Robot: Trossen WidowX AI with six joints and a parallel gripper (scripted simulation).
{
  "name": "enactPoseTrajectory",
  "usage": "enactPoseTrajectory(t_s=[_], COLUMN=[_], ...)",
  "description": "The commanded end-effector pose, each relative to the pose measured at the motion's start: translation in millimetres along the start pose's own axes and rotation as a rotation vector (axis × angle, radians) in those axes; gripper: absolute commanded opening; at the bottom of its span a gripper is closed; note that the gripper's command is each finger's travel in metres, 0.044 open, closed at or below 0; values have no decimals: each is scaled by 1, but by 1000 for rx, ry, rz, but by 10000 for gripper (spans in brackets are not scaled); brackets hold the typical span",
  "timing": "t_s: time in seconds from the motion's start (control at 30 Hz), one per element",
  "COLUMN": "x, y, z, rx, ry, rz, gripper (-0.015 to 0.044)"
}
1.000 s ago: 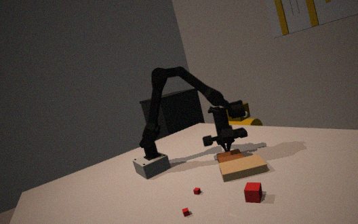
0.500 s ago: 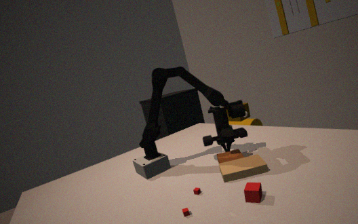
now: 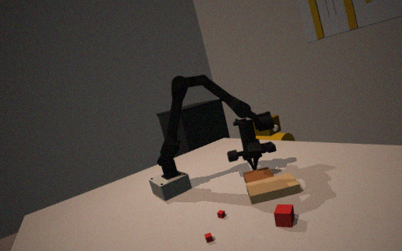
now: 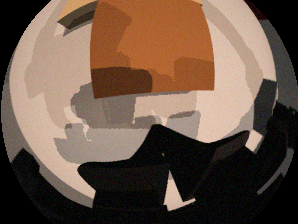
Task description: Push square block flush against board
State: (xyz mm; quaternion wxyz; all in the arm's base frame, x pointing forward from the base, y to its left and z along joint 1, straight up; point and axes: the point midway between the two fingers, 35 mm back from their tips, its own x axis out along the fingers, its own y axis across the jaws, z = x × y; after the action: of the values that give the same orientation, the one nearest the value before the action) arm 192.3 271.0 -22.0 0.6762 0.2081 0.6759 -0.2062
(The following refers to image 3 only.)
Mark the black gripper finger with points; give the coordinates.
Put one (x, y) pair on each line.
(250, 162)
(255, 162)

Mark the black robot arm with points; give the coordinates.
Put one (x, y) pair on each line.
(170, 146)

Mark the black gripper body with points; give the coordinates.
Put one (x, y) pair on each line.
(234, 155)

